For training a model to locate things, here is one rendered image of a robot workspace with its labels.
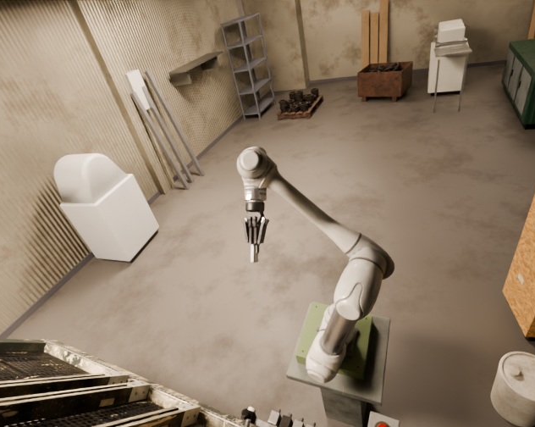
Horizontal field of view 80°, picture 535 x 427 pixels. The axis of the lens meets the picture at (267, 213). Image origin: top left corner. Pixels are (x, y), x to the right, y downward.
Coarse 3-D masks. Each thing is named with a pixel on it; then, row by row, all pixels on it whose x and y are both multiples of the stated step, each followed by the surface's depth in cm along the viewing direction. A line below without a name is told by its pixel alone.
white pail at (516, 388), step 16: (512, 352) 198; (512, 368) 189; (528, 368) 190; (496, 384) 199; (512, 384) 185; (528, 384) 183; (496, 400) 202; (512, 400) 187; (528, 400) 178; (512, 416) 195; (528, 416) 187
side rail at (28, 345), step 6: (0, 342) 185; (6, 342) 188; (12, 342) 191; (18, 342) 194; (24, 342) 197; (30, 342) 200; (36, 342) 203; (42, 342) 207; (0, 348) 185; (6, 348) 188; (12, 348) 191; (18, 348) 194; (24, 348) 197; (30, 348) 200; (36, 348) 204; (42, 348) 207
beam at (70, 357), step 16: (48, 352) 205; (64, 352) 200; (80, 352) 205; (80, 368) 191; (96, 368) 187; (160, 400) 164; (176, 400) 162; (192, 400) 168; (208, 416) 152; (224, 416) 156
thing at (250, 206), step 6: (246, 204) 124; (252, 204) 123; (258, 204) 123; (264, 204) 126; (246, 210) 124; (252, 210) 123; (258, 210) 123; (246, 216) 127; (252, 216) 125; (258, 216) 123; (252, 222) 125; (258, 222) 124
